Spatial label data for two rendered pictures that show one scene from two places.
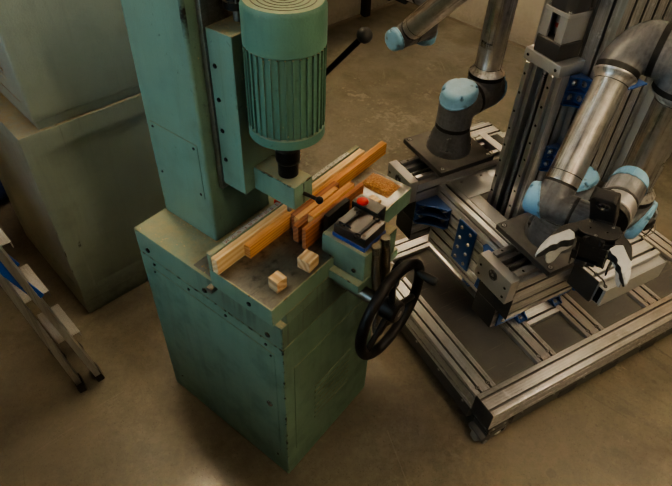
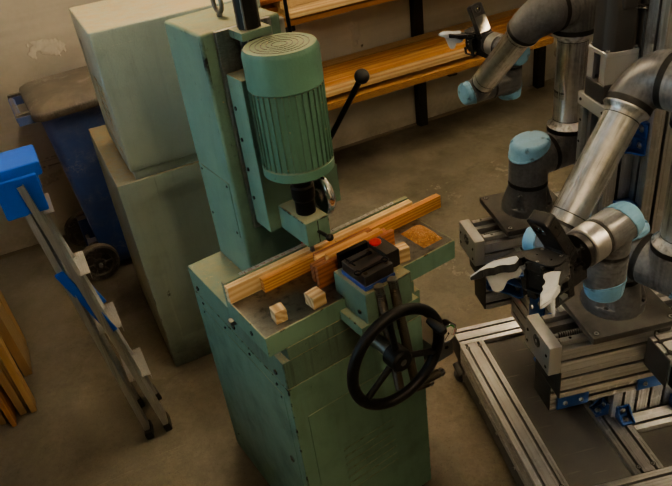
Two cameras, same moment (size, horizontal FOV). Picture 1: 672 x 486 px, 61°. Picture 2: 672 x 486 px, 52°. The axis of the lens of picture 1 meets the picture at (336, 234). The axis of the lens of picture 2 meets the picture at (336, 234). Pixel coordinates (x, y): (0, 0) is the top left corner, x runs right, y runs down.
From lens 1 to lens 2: 0.58 m
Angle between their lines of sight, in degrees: 21
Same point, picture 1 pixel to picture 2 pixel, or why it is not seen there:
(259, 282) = (264, 313)
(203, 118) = (231, 157)
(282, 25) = (267, 66)
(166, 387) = (226, 446)
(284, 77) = (276, 113)
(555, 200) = not seen: hidden behind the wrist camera
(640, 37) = (642, 67)
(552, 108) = not seen: hidden behind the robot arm
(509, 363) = (599, 470)
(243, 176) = (266, 213)
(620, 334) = not seen: outside the picture
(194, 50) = (218, 95)
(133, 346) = (206, 403)
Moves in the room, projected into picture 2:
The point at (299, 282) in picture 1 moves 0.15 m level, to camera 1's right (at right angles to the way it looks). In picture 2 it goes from (301, 317) to (360, 325)
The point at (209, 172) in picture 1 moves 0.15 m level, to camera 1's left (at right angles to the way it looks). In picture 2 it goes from (241, 210) to (192, 206)
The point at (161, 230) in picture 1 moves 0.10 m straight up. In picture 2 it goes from (209, 269) to (202, 241)
